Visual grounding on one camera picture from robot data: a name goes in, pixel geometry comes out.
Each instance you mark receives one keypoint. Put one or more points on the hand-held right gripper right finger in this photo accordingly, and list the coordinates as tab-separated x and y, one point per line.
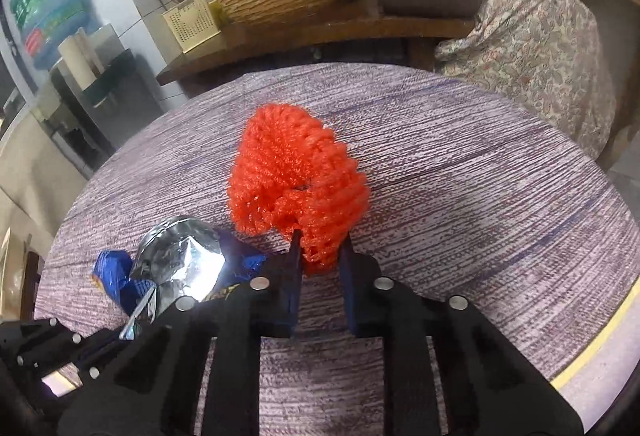
352	306

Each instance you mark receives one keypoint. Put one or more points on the white paper roll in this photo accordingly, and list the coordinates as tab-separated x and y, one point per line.
77	61

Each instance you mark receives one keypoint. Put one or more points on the grey metal cabinet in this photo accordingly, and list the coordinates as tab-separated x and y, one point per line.
90	126

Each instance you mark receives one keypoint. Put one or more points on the dark wooden counter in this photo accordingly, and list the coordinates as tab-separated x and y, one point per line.
300	36

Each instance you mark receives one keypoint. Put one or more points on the floral cloth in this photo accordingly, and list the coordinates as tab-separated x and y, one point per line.
540	56

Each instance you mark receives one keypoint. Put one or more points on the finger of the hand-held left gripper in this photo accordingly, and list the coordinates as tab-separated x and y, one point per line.
45	341

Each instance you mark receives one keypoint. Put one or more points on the beige chopstick holder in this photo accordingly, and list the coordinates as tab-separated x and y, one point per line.
190	21

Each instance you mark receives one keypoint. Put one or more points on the striped purple tablecloth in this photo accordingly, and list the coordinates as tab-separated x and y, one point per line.
450	191

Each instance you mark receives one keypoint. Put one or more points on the blue foil snack bag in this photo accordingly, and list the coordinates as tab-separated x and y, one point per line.
180	256

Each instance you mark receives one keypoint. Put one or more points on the orange foam fruit net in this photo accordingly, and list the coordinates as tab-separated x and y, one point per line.
290	166

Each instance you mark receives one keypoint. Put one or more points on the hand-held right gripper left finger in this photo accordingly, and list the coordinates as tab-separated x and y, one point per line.
295	296

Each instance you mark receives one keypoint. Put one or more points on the blue water jug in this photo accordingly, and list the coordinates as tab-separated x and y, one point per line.
50	6

